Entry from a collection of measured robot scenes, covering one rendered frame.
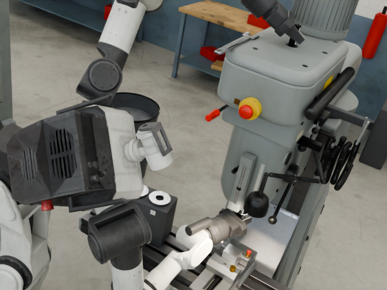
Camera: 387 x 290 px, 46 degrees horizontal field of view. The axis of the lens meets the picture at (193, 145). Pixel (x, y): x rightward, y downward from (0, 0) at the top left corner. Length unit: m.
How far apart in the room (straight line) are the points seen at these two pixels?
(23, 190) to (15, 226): 0.26
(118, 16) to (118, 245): 0.62
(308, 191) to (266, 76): 0.88
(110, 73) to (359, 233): 3.10
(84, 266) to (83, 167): 2.04
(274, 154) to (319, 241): 2.36
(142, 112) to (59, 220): 1.09
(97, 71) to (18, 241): 0.66
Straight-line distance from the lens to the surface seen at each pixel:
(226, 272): 1.78
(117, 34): 1.30
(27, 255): 1.62
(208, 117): 1.26
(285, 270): 2.29
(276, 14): 1.33
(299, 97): 1.21
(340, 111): 1.72
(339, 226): 3.99
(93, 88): 1.24
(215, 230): 1.57
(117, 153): 1.23
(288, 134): 1.34
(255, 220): 2.10
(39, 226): 1.66
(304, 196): 2.00
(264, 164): 1.45
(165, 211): 1.84
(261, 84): 1.21
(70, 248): 3.21
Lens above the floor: 2.28
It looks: 31 degrees down
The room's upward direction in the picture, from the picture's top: 12 degrees clockwise
